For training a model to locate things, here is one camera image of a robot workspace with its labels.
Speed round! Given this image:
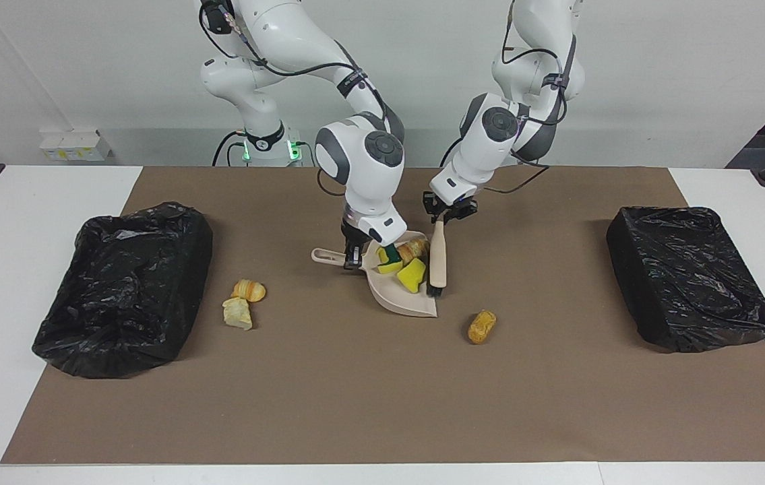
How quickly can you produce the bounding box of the croissant pastry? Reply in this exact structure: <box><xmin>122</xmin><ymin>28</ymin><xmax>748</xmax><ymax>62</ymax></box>
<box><xmin>397</xmin><ymin>239</ymin><xmax>431</xmax><ymax>265</ymax></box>
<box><xmin>231</xmin><ymin>279</ymin><xmax>267</xmax><ymax>302</ymax></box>

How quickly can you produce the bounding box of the yellow sponge with green backing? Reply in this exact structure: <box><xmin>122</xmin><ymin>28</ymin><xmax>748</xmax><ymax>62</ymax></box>
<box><xmin>375</xmin><ymin>244</ymin><xmax>404</xmax><ymax>276</ymax></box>

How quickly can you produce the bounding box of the beige plastic dustpan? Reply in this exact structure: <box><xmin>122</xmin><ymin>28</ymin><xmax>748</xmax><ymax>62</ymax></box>
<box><xmin>311</xmin><ymin>231</ymin><xmax>439</xmax><ymax>319</ymax></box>

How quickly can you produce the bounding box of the yellow sponge piece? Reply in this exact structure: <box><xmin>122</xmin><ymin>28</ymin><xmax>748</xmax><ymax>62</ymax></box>
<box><xmin>396</xmin><ymin>258</ymin><xmax>427</xmax><ymax>294</ymax></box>

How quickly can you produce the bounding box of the brown bread roll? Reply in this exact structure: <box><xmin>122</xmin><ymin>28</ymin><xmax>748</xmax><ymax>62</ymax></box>
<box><xmin>467</xmin><ymin>309</ymin><xmax>497</xmax><ymax>345</ymax></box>

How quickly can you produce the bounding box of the pale torn bread piece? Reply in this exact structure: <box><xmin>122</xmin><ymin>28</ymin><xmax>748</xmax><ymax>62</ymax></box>
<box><xmin>222</xmin><ymin>298</ymin><xmax>254</xmax><ymax>331</ymax></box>

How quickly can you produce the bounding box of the black bag-lined trash bin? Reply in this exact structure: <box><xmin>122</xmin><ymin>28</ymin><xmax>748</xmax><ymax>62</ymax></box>
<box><xmin>606</xmin><ymin>205</ymin><xmax>765</xmax><ymax>353</ymax></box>
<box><xmin>32</xmin><ymin>202</ymin><xmax>214</xmax><ymax>379</ymax></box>

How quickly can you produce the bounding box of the brown table mat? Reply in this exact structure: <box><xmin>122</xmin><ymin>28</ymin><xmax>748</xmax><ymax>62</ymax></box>
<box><xmin>1</xmin><ymin>166</ymin><xmax>765</xmax><ymax>464</ymax></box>

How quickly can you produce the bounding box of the black left base cable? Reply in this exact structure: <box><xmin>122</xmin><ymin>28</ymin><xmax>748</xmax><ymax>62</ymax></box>
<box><xmin>440</xmin><ymin>137</ymin><xmax>465</xmax><ymax>168</ymax></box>

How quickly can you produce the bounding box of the black base cable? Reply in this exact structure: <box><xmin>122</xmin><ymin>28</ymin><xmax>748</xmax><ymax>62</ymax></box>
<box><xmin>440</xmin><ymin>137</ymin><xmax>465</xmax><ymax>168</ymax></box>
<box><xmin>212</xmin><ymin>130</ymin><xmax>248</xmax><ymax>167</ymax></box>

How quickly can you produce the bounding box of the black right base cable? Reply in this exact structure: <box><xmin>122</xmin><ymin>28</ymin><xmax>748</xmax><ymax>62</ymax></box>
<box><xmin>212</xmin><ymin>130</ymin><xmax>248</xmax><ymax>167</ymax></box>

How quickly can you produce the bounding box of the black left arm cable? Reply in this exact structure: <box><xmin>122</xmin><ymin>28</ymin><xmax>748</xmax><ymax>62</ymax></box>
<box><xmin>483</xmin><ymin>0</ymin><xmax>580</xmax><ymax>196</ymax></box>

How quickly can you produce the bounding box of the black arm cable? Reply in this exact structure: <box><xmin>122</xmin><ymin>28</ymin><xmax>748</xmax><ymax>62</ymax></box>
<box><xmin>199</xmin><ymin>0</ymin><xmax>390</xmax><ymax>197</ymax></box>
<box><xmin>483</xmin><ymin>0</ymin><xmax>580</xmax><ymax>196</ymax></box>

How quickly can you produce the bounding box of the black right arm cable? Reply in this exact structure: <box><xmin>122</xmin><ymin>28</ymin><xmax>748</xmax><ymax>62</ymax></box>
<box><xmin>199</xmin><ymin>0</ymin><xmax>390</xmax><ymax>197</ymax></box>

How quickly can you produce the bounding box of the white wall socket box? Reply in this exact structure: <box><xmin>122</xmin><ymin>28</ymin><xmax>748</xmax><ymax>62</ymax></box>
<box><xmin>40</xmin><ymin>128</ymin><xmax>112</xmax><ymax>162</ymax></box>

